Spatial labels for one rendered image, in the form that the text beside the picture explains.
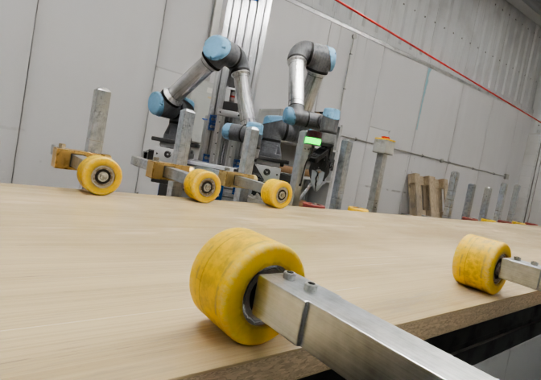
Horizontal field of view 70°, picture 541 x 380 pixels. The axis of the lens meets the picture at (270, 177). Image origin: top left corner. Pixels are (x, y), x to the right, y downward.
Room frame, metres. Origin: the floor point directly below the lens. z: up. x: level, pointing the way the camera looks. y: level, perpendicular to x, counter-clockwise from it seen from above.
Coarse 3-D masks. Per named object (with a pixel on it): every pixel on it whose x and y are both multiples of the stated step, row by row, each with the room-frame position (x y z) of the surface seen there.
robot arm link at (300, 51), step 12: (300, 48) 1.90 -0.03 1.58; (288, 60) 1.90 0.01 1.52; (300, 60) 1.88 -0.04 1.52; (300, 72) 1.85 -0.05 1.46; (288, 84) 1.86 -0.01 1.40; (300, 84) 1.82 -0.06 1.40; (288, 96) 1.81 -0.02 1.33; (300, 96) 1.79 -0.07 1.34; (288, 108) 1.74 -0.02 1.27; (300, 108) 1.76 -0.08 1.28; (288, 120) 1.74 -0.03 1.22; (300, 120) 1.74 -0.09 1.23
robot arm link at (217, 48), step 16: (208, 48) 1.77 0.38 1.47; (224, 48) 1.75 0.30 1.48; (240, 48) 1.86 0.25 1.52; (208, 64) 1.80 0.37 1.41; (224, 64) 1.82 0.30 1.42; (192, 80) 1.85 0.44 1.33; (160, 96) 1.89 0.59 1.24; (176, 96) 1.90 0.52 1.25; (160, 112) 1.91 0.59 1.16; (176, 112) 1.99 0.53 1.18
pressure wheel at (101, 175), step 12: (96, 156) 0.82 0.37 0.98; (84, 168) 0.78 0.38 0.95; (96, 168) 0.80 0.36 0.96; (108, 168) 0.81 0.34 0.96; (120, 168) 0.82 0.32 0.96; (84, 180) 0.78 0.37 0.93; (96, 180) 0.80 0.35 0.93; (108, 180) 0.81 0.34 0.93; (120, 180) 0.83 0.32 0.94; (96, 192) 0.80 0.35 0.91; (108, 192) 0.81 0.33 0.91
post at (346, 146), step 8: (344, 144) 1.65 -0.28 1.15; (352, 144) 1.66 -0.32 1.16; (344, 152) 1.65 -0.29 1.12; (344, 160) 1.64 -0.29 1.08; (344, 168) 1.64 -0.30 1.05; (336, 176) 1.66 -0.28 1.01; (344, 176) 1.65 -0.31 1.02; (336, 184) 1.65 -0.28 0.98; (344, 184) 1.66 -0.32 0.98; (336, 192) 1.65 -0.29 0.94; (336, 200) 1.64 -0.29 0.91; (336, 208) 1.64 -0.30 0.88
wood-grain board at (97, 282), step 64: (0, 192) 0.66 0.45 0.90; (64, 192) 0.76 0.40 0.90; (0, 256) 0.37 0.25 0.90; (64, 256) 0.41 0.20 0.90; (128, 256) 0.45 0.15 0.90; (192, 256) 0.49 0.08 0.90; (320, 256) 0.62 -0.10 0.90; (384, 256) 0.71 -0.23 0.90; (448, 256) 0.84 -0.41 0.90; (512, 256) 1.01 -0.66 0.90; (0, 320) 0.26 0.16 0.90; (64, 320) 0.27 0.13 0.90; (128, 320) 0.29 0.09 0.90; (192, 320) 0.31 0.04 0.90; (448, 320) 0.46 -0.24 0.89
